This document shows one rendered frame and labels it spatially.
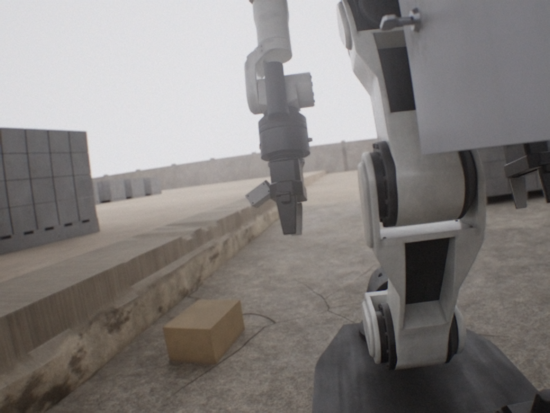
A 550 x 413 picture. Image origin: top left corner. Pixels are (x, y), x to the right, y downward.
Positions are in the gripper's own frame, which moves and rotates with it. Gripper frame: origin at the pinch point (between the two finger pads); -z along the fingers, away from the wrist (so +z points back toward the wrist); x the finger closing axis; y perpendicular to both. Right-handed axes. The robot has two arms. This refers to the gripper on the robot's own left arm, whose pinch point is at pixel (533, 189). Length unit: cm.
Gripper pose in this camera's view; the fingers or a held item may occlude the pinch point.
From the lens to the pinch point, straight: 73.3
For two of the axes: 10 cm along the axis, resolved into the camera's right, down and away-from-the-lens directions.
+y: 9.9, -1.1, -1.2
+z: -1.0, -9.9, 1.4
